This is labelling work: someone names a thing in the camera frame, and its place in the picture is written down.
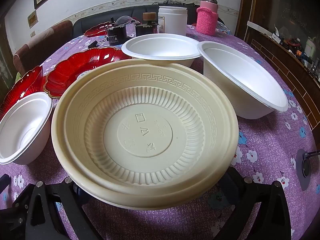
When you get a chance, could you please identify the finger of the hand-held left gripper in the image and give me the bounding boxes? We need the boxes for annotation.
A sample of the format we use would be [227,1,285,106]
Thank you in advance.
[0,174,10,193]

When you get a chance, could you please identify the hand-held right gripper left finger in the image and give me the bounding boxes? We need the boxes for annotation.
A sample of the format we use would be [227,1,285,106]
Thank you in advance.
[12,176,102,240]

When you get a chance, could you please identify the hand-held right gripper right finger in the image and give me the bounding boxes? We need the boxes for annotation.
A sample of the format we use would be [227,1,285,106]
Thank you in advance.
[217,166,292,240]

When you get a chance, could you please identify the cream embossed plastic plate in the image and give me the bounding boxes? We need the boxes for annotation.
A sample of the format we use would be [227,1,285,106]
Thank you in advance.
[71,63,238,209]
[51,60,239,202]

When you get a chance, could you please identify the white disposable bowl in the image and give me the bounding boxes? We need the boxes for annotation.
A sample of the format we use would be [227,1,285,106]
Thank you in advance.
[0,92,53,165]
[121,33,202,68]
[197,41,289,120]

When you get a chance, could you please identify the purple floral tablecloth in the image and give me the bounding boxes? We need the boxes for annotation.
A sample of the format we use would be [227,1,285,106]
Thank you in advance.
[0,25,320,240]

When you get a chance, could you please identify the red gold-rimmed glass plate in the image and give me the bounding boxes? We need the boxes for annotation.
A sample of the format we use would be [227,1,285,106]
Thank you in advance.
[0,66,47,120]
[44,47,133,99]
[83,23,113,37]

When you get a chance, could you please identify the brown upholstered chair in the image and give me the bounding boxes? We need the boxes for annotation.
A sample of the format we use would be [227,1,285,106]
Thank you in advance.
[14,20,73,77]

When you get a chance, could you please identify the dark wooden cabinet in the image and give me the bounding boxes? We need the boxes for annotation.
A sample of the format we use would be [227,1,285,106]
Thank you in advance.
[235,0,320,130]

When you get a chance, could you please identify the printed plastic bag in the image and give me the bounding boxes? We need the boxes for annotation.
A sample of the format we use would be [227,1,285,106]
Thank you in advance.
[215,20,232,35]

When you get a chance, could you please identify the pink thermos with knit sleeve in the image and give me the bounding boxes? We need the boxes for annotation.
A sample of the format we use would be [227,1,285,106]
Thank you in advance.
[196,0,219,37]

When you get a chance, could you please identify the white plastic jar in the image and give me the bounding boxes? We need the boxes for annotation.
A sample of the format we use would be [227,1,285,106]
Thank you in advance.
[158,6,188,34]

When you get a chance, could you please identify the brown capped bottle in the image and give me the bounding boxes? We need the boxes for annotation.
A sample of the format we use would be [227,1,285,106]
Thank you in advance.
[143,12,157,23]

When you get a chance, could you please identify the grey round disc mount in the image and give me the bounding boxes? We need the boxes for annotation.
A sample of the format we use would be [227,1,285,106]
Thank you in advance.
[296,149,320,192]

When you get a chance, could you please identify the yellow wall sticker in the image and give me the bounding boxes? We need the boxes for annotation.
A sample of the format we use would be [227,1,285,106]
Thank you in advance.
[27,10,38,29]

